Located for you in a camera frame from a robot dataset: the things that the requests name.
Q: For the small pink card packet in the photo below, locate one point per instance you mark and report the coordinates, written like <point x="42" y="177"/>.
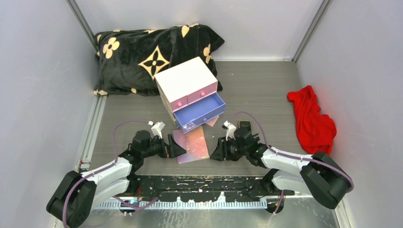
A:
<point x="212" y="121"/>

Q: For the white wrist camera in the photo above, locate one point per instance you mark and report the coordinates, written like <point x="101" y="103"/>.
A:
<point x="156" y="128"/>
<point x="229" y="129"/>

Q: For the blue drawer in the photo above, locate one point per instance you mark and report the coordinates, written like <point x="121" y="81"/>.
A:
<point x="198" y="113"/>

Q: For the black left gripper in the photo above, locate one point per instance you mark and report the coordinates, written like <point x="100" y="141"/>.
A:
<point x="174" y="149"/>

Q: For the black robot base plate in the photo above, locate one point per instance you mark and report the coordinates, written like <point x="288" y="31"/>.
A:
<point x="199" y="188"/>

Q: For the black square compact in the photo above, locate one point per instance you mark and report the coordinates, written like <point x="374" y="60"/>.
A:
<point x="245" y="124"/>

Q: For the holographic eyeshadow palette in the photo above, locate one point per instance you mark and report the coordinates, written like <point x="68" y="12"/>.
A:
<point x="194" y="143"/>

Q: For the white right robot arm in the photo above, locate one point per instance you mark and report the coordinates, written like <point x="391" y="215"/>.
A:
<point x="317" y="175"/>

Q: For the white pink drawer organizer box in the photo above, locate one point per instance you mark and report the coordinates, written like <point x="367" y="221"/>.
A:
<point x="185" y="84"/>

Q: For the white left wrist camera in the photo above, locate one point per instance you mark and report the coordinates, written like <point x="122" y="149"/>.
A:
<point x="156" y="128"/>

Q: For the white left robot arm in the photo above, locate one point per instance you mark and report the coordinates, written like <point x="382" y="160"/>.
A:
<point x="79" y="193"/>

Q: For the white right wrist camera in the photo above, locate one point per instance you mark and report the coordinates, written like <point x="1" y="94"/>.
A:
<point x="229" y="129"/>

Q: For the black floral plush blanket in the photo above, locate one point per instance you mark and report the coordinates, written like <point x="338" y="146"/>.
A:
<point x="129" y="59"/>

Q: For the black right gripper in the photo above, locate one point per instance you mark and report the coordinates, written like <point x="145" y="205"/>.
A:
<point x="222" y="152"/>

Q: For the red cloth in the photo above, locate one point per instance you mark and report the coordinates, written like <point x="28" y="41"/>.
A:
<point x="315" y="131"/>

